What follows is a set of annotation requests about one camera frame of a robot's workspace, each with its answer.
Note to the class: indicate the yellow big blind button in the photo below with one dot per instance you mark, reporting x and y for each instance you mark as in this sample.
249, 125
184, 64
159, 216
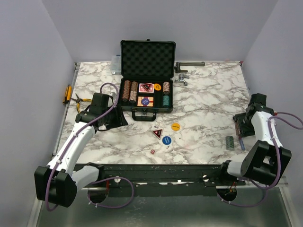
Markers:
157, 87

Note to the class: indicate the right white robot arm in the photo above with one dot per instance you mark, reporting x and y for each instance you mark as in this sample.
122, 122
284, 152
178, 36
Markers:
267, 159

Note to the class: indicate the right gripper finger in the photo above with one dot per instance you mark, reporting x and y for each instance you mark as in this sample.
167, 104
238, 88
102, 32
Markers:
246, 132
239, 118

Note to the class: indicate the orange playing card deck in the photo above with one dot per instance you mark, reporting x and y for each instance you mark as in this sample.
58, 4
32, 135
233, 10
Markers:
151, 99

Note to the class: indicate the black red triangle on table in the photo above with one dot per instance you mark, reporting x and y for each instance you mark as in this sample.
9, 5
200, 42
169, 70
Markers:
157, 133

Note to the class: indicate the brown chip stack far left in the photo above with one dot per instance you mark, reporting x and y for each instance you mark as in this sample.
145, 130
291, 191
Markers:
126, 91

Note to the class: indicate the grey green chip stack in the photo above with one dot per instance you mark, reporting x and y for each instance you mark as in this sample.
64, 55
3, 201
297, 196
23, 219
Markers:
229, 141

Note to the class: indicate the blue round button in case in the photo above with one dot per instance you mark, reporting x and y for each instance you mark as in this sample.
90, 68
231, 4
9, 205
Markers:
145, 101

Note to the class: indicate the red playing card deck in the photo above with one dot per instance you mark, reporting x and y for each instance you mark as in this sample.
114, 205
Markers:
141, 90

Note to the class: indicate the clear plastic organizer box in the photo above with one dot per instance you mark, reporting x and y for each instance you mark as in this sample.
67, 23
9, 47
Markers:
116, 65

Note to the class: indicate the grey metal door handle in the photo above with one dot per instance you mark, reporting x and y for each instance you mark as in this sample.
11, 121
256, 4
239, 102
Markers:
177, 68

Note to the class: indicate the brown red chip stack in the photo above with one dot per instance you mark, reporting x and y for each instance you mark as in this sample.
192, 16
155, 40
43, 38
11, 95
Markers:
237, 128

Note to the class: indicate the black poker set case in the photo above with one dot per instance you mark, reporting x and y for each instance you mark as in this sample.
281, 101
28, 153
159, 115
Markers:
147, 62

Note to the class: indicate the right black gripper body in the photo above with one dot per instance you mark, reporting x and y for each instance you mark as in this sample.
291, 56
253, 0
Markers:
247, 121

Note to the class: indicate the orange black utility knife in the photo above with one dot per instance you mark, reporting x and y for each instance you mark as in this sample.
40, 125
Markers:
67, 95

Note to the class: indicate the silver metal tap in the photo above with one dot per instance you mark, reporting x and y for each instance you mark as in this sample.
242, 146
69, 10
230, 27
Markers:
182, 79

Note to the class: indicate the blue pen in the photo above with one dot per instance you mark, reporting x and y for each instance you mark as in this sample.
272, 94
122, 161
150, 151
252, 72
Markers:
241, 143

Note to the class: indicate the yellow handled pliers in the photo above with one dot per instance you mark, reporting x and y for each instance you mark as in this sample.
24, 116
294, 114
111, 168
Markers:
78, 101

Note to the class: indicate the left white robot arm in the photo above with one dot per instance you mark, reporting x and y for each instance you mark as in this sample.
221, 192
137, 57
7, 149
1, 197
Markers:
57, 183

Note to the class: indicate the yellow round button on table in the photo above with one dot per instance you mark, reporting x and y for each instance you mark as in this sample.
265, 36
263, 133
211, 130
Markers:
175, 126

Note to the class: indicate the blue round button on table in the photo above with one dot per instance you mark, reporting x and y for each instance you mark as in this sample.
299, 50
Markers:
166, 140

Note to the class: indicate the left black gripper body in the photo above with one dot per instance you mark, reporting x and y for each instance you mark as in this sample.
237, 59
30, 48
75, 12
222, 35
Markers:
111, 120

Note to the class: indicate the black red triangle button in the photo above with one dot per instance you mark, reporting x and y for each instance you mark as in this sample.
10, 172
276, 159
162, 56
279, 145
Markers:
147, 87

